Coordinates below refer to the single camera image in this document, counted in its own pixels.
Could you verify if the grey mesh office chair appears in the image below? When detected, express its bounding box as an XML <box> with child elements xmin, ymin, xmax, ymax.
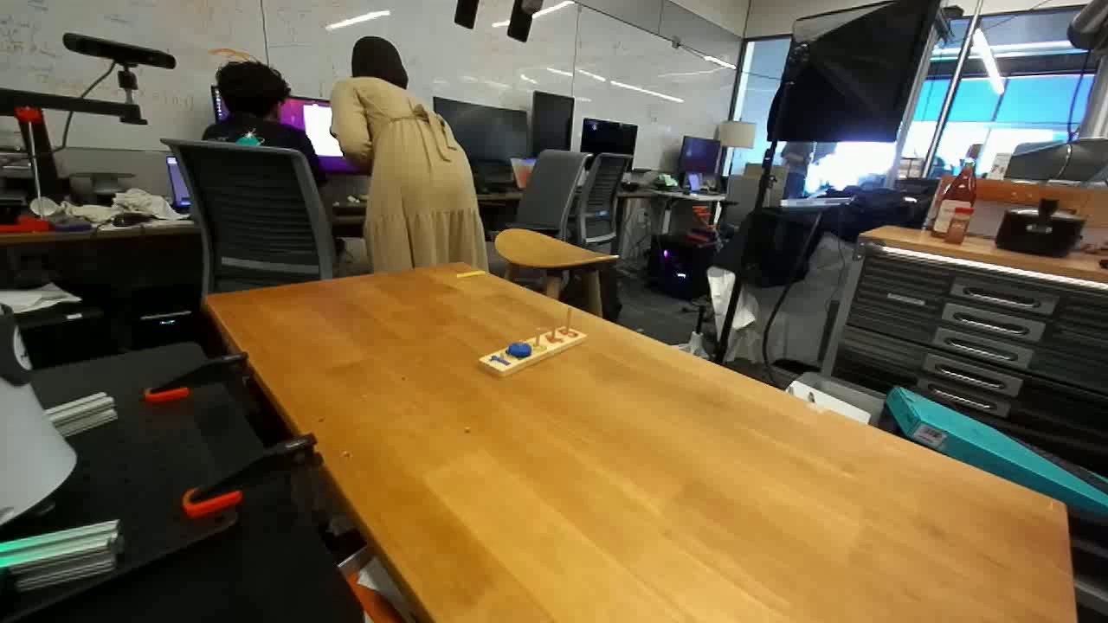
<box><xmin>161</xmin><ymin>135</ymin><xmax>341</xmax><ymax>299</ymax></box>

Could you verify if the black clamp orange tip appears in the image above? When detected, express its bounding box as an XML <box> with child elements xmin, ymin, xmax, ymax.
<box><xmin>143</xmin><ymin>349</ymin><xmax>254</xmax><ymax>407</ymax></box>
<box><xmin>178</xmin><ymin>433</ymin><xmax>321</xmax><ymax>524</ymax></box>

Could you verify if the small dark monitor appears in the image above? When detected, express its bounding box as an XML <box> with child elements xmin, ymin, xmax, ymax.
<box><xmin>577</xmin><ymin>116</ymin><xmax>641</xmax><ymax>161</ymax></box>

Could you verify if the white box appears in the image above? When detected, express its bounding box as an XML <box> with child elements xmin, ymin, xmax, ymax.
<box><xmin>787</xmin><ymin>373</ymin><xmax>885</xmax><ymax>428</ymax></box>

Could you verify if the wooden peg platform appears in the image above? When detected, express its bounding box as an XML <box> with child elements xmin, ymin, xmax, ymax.
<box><xmin>478</xmin><ymin>326</ymin><xmax>589</xmax><ymax>381</ymax></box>

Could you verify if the black light stand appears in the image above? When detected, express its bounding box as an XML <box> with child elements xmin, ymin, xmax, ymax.
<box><xmin>713</xmin><ymin>142</ymin><xmax>781</xmax><ymax>368</ymax></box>

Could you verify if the tall dark monitor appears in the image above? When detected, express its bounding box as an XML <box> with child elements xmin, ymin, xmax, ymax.
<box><xmin>529</xmin><ymin>89</ymin><xmax>577</xmax><ymax>155</ymax></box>

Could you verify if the red bottle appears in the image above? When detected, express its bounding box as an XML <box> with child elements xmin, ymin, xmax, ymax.
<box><xmin>929</xmin><ymin>161</ymin><xmax>980</xmax><ymax>247</ymax></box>

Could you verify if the wide dark monitor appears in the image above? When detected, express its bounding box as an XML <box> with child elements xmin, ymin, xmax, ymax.
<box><xmin>429</xmin><ymin>95</ymin><xmax>534</xmax><ymax>166</ymax></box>

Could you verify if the seated person dark hair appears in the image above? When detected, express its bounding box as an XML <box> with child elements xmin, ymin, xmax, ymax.
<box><xmin>201</xmin><ymin>60</ymin><xmax>324</xmax><ymax>177</ymax></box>

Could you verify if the black softbox light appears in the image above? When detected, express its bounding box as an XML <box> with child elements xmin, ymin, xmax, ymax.
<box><xmin>765</xmin><ymin>0</ymin><xmax>945</xmax><ymax>144</ymax></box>

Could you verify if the aluminium extrusion bar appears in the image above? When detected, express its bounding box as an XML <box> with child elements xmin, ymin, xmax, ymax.
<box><xmin>0</xmin><ymin>515</ymin><xmax>126</xmax><ymax>597</ymax></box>
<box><xmin>45</xmin><ymin>387</ymin><xmax>120</xmax><ymax>439</ymax></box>

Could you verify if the white lamp shade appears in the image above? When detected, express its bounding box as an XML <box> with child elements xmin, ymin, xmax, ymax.
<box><xmin>0</xmin><ymin>379</ymin><xmax>80</xmax><ymax>530</ymax></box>

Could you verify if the grey drawer cabinet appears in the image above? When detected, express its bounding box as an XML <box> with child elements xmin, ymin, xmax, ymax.
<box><xmin>820</xmin><ymin>221</ymin><xmax>1108</xmax><ymax>443</ymax></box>

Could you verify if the black side table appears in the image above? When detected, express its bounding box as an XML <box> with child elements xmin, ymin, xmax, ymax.
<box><xmin>0</xmin><ymin>341</ymin><xmax>363</xmax><ymax>623</ymax></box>

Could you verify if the small round wooden table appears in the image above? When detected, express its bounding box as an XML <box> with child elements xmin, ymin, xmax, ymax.
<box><xmin>493</xmin><ymin>225</ymin><xmax>620</xmax><ymax>319</ymax></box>

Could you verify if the lit purple monitor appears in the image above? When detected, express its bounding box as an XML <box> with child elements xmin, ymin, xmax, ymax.
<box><xmin>272</xmin><ymin>95</ymin><xmax>360</xmax><ymax>177</ymax></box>

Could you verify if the black pot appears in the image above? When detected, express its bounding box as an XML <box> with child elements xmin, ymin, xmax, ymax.
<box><xmin>995</xmin><ymin>196</ymin><xmax>1088</xmax><ymax>260</ymax></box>

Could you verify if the person in beige dress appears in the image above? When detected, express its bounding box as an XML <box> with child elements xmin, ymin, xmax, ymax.
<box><xmin>328</xmin><ymin>35</ymin><xmax>493</xmax><ymax>276</ymax></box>

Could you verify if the black bar camera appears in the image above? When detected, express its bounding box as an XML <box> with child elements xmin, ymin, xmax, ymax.
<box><xmin>59</xmin><ymin>32</ymin><xmax>181</xmax><ymax>74</ymax></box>

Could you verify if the teal case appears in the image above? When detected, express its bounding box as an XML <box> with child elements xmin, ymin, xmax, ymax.
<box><xmin>883</xmin><ymin>386</ymin><xmax>1108</xmax><ymax>524</ymax></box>

